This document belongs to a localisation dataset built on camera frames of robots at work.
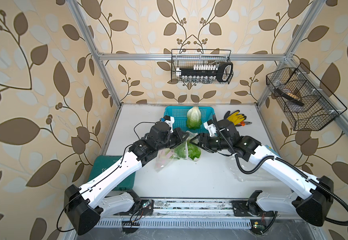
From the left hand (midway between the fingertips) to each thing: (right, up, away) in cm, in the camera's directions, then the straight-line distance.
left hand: (189, 132), depth 68 cm
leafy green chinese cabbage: (-1, -9, +1) cm, 9 cm away
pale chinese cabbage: (+5, +5, +29) cm, 30 cm away
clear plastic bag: (+30, -26, +14) cm, 43 cm away
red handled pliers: (+44, +3, +40) cm, 59 cm away
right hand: (+2, -6, +3) cm, 7 cm away
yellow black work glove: (+37, +7, +40) cm, 55 cm away
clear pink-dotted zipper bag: (-13, -15, +13) cm, 24 cm away
